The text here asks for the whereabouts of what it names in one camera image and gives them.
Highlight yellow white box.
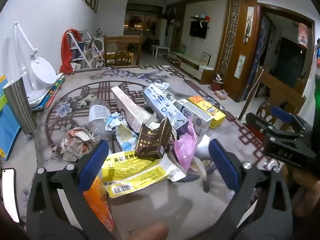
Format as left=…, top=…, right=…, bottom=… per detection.
left=101, top=150, right=187, bottom=199

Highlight small red floor bin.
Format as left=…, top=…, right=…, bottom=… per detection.
left=211, top=74, right=224, bottom=92

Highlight white bead string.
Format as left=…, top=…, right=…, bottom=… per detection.
left=244, top=66, right=264, bottom=112

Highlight hanging scroll painting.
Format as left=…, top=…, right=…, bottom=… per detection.
left=244, top=6, right=255, bottom=43
left=234, top=54, right=246, bottom=77

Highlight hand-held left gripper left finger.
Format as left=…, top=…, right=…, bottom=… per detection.
left=26, top=139, right=118, bottom=240

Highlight blue white toothpaste box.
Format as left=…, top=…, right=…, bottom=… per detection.
left=143, top=85, right=189, bottom=140

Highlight small cardboard box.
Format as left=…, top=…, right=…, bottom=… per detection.
left=214, top=89, right=228, bottom=101

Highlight blue white snack bag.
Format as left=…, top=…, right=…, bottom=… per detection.
left=105, top=112, right=139, bottom=152

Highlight pink plastic bag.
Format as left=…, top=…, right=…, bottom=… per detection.
left=172, top=121, right=198, bottom=175

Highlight smartphone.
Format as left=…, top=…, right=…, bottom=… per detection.
left=0, top=167, right=20, bottom=223

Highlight clear plastic bottle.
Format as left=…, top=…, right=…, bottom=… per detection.
left=89, top=100, right=113, bottom=153

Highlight striped metal tumbler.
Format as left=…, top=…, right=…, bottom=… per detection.
left=2, top=76, right=38, bottom=134

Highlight wall shelf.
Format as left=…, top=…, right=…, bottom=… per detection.
left=189, top=14, right=210, bottom=29

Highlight white blue carton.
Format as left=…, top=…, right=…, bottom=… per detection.
left=173, top=99, right=213, bottom=136

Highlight blue folder with green tabs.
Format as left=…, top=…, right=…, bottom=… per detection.
left=0, top=75, right=22, bottom=160

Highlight wooden lattice partition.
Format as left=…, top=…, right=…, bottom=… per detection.
left=200, top=0, right=260, bottom=103

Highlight person's left hand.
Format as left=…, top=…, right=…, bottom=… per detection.
left=127, top=222, right=171, bottom=240

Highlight brown cigarette pack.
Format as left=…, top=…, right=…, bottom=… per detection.
left=134, top=117, right=173, bottom=162

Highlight stack of colourful books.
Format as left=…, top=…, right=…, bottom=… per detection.
left=29, top=76, right=66, bottom=112

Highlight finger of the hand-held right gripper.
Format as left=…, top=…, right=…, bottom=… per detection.
left=246, top=112, right=304, bottom=143
left=271, top=107, right=313, bottom=132

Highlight white television cabinet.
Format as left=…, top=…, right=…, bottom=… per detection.
left=166, top=51, right=215, bottom=80

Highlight small white table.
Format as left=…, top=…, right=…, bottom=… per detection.
left=152, top=44, right=171, bottom=57

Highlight person's right hand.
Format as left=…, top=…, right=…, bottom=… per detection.
left=282, top=166, right=320, bottom=219

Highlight white desk lamp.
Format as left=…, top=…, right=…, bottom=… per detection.
left=14, top=21, right=64, bottom=103

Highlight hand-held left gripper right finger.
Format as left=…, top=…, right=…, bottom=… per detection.
left=200, top=139, right=293, bottom=240

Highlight red white paper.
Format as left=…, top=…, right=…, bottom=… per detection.
left=59, top=127, right=97, bottom=162

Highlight orange plastic bag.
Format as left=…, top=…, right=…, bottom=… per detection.
left=82, top=175, right=115, bottom=233

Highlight long pink box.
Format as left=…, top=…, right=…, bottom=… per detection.
left=111, top=85, right=153, bottom=133

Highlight red wall decoration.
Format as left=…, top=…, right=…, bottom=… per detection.
left=297, top=22, right=309, bottom=47

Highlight wall television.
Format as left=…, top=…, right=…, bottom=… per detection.
left=189, top=21, right=207, bottom=39

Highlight carved wooden chair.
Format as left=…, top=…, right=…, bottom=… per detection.
left=237, top=66, right=307, bottom=133
left=103, top=34, right=143, bottom=67

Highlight red cloth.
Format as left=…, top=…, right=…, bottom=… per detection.
left=59, top=29, right=82, bottom=74

